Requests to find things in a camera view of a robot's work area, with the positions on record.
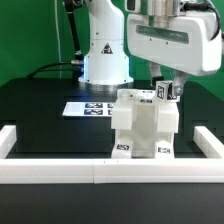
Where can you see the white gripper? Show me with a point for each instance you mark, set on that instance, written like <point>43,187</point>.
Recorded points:
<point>186,45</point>

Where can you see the white tagged cube nut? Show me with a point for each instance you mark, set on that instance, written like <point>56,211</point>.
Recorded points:
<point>164,91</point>

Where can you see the white chair seat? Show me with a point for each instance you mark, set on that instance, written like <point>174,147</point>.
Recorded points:
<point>144,122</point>

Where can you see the white chair back frame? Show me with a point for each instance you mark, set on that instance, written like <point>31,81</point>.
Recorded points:
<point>136,95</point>

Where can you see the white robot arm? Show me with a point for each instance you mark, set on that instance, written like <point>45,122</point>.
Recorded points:
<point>106,65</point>

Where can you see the white U-shaped fence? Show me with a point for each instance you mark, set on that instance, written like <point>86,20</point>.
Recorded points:
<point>97,171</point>

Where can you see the white marker base plate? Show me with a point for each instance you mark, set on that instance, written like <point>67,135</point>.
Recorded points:
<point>88,109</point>

